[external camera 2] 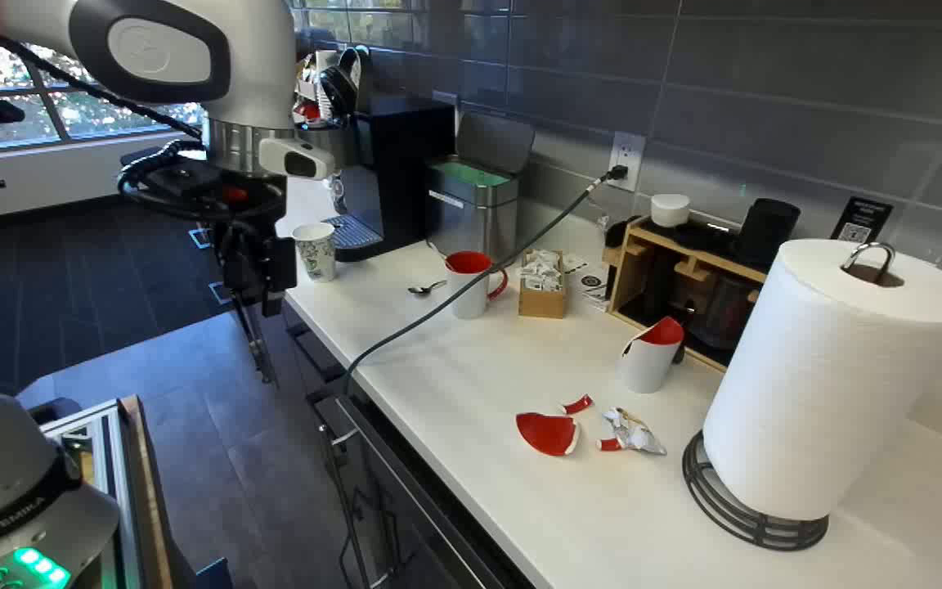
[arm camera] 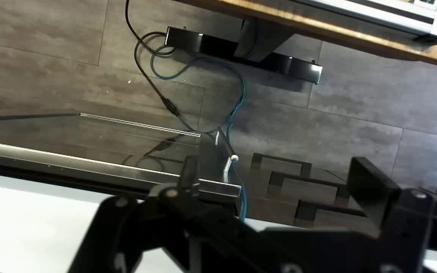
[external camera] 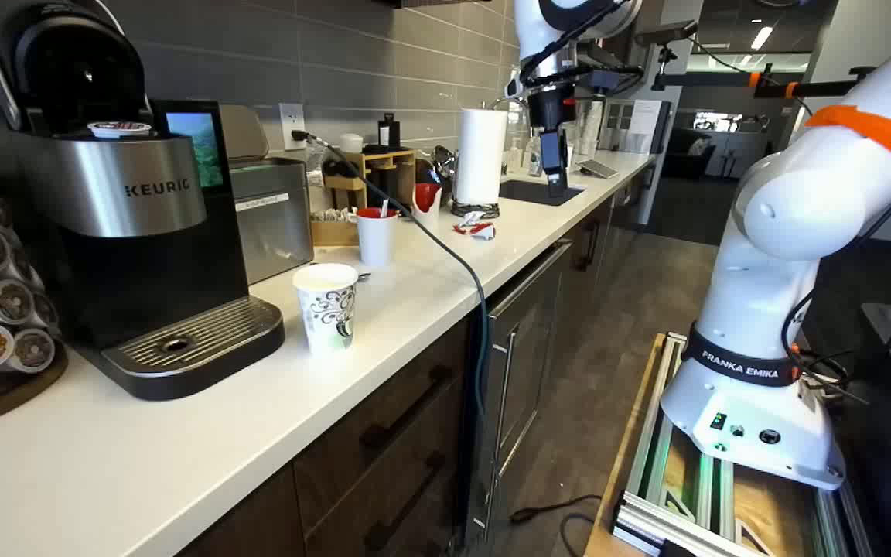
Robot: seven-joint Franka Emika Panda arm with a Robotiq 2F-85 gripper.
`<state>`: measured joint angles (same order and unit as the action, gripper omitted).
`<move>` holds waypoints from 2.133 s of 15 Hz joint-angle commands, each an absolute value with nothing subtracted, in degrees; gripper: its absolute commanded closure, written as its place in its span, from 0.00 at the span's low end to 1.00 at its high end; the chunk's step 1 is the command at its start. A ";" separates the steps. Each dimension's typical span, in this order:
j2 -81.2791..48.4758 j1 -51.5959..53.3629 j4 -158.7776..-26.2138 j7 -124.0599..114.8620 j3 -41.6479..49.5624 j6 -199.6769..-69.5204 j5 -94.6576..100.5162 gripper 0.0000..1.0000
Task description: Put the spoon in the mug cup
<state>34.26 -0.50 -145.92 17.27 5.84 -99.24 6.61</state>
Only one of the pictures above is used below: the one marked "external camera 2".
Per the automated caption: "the black Keurig coffee machine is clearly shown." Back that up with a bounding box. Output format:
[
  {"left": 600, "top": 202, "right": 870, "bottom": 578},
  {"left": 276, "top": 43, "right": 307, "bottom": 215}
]
[{"left": 319, "top": 43, "right": 458, "bottom": 262}]

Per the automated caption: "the black paper towel holder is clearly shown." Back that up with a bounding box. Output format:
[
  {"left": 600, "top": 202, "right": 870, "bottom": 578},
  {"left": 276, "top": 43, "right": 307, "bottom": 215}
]
[{"left": 682, "top": 238, "right": 908, "bottom": 553}]

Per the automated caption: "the white mug shard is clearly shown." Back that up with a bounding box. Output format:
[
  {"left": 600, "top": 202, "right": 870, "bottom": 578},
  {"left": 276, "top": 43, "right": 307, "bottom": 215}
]
[{"left": 600, "top": 407, "right": 671, "bottom": 459}]

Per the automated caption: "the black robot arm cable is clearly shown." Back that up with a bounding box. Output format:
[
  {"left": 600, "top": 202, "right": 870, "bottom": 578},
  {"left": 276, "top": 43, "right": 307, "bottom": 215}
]
[{"left": 0, "top": 36, "right": 230, "bottom": 227}]

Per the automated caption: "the stainless steel bin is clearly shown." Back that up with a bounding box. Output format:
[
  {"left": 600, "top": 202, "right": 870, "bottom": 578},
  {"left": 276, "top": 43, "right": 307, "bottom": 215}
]
[{"left": 422, "top": 162, "right": 525, "bottom": 264}]

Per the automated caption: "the broken white red mug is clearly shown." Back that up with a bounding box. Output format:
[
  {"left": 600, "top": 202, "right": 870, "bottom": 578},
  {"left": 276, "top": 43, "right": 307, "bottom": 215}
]
[{"left": 616, "top": 314, "right": 690, "bottom": 397}]

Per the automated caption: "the black sign card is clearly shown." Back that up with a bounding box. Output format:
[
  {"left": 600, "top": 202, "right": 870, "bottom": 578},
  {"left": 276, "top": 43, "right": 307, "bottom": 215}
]
[{"left": 827, "top": 194, "right": 895, "bottom": 247}]

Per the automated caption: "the white wall outlet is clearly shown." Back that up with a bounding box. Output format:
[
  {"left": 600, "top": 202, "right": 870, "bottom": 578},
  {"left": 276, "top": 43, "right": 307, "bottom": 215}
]
[{"left": 606, "top": 129, "right": 648, "bottom": 190}]

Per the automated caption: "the dark wooden counter cabinet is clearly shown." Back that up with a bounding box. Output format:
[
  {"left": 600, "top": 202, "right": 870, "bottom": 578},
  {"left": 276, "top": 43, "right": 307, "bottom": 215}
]
[{"left": 285, "top": 303, "right": 541, "bottom": 589}]

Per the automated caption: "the white mug with red inside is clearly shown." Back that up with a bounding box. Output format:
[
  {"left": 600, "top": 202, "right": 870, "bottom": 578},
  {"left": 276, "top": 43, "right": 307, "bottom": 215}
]
[{"left": 443, "top": 250, "right": 513, "bottom": 321}]

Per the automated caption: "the aluminium robot base stand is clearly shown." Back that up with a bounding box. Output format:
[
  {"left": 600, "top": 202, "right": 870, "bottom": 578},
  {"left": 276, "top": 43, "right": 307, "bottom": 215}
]
[{"left": 9, "top": 392, "right": 179, "bottom": 589}]

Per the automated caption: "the white paper towel roll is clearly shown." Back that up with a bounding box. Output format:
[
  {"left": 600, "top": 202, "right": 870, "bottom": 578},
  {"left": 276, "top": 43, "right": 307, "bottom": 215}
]
[{"left": 699, "top": 235, "right": 942, "bottom": 525}]

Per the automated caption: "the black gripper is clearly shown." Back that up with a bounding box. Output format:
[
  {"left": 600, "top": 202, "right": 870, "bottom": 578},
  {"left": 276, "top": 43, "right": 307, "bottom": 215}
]
[{"left": 211, "top": 199, "right": 301, "bottom": 387}]

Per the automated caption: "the small white cup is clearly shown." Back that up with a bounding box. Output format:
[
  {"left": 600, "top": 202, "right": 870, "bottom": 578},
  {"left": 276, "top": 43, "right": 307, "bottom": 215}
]
[{"left": 648, "top": 190, "right": 694, "bottom": 231}]

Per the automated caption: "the black canister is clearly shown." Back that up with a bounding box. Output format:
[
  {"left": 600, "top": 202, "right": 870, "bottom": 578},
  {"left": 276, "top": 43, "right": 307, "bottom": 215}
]
[{"left": 732, "top": 195, "right": 804, "bottom": 275}]

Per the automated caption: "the wooden countertop organizer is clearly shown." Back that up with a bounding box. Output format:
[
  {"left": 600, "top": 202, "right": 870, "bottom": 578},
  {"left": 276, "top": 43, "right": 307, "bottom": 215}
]
[{"left": 606, "top": 212, "right": 769, "bottom": 372}]

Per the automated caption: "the patterned white paper cup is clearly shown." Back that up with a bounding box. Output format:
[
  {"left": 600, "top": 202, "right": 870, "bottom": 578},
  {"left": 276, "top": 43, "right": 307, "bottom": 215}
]
[{"left": 290, "top": 221, "right": 339, "bottom": 286}]

